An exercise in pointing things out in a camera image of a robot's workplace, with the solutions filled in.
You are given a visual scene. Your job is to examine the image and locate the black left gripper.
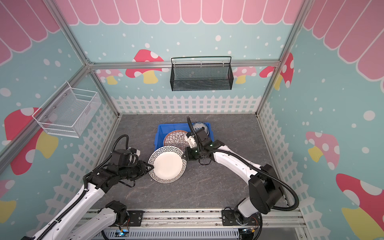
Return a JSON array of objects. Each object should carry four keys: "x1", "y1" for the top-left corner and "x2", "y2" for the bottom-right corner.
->
[{"x1": 118, "y1": 160, "x2": 154, "y2": 181}]

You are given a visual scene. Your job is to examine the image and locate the white plate black rim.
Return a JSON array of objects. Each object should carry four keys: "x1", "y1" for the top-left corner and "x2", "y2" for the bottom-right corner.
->
[{"x1": 148, "y1": 146, "x2": 187, "y2": 184}]

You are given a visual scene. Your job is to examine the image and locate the brown floral pattern plate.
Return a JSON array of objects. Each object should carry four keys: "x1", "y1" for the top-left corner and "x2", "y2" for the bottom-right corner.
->
[{"x1": 163, "y1": 130, "x2": 189, "y2": 151}]

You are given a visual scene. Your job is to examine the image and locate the blue floral ceramic bowl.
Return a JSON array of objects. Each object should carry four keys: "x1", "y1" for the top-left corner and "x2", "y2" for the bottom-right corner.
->
[{"x1": 192, "y1": 122, "x2": 210, "y2": 135}]

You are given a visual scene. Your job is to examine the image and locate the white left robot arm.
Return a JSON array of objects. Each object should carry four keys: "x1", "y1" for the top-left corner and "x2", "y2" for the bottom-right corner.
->
[{"x1": 32, "y1": 135, "x2": 154, "y2": 240}]

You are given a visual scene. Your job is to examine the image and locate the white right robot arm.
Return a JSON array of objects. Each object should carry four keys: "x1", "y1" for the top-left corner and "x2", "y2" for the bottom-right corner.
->
[{"x1": 185, "y1": 117, "x2": 300, "y2": 225}]

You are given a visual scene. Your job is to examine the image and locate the blue plastic bin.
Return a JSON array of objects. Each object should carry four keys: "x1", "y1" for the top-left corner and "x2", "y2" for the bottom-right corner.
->
[{"x1": 154, "y1": 121, "x2": 215, "y2": 161}]

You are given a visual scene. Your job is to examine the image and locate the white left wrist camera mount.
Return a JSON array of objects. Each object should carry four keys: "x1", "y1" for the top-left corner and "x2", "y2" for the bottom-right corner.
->
[{"x1": 128, "y1": 147, "x2": 141, "y2": 157}]

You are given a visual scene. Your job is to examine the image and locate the black mesh wall basket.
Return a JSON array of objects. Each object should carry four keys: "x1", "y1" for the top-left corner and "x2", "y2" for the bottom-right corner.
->
[{"x1": 170, "y1": 56, "x2": 234, "y2": 92}]

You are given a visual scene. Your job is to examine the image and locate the white wire wall basket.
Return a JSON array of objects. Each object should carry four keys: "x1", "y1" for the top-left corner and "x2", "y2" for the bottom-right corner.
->
[{"x1": 32, "y1": 82, "x2": 102, "y2": 138}]

